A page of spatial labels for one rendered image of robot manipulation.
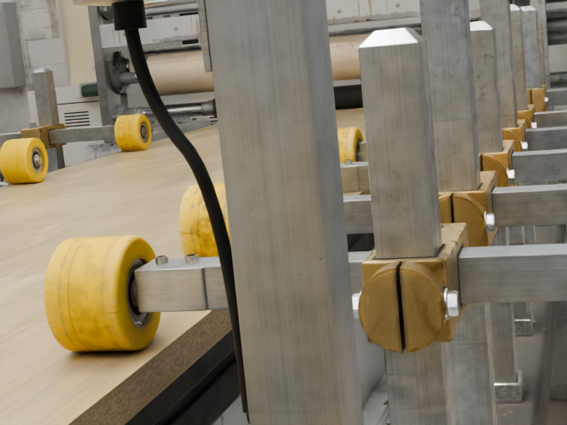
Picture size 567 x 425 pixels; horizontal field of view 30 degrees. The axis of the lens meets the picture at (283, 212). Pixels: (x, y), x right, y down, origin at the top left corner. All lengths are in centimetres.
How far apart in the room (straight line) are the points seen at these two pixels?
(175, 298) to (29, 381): 11
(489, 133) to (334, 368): 75
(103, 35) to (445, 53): 242
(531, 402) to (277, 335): 81
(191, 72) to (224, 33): 275
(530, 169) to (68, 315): 59
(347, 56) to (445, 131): 213
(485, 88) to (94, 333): 54
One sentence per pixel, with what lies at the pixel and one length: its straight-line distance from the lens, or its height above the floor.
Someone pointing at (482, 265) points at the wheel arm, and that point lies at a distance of 66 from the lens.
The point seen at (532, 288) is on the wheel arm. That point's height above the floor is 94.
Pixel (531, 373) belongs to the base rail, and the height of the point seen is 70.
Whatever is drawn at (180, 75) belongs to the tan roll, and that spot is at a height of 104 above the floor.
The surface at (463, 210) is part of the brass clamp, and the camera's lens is 84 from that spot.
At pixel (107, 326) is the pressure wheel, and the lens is 72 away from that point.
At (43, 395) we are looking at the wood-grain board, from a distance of 68.
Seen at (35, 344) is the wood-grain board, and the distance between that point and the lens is 81.
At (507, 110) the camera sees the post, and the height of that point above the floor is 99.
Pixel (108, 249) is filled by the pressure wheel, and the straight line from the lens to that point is 72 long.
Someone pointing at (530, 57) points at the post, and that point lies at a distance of 211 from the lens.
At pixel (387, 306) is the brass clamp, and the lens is 60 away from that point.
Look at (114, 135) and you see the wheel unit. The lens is 237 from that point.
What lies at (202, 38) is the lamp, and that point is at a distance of 37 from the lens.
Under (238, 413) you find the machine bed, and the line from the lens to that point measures 94.
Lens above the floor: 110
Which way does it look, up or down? 9 degrees down
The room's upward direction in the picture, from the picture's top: 6 degrees counter-clockwise
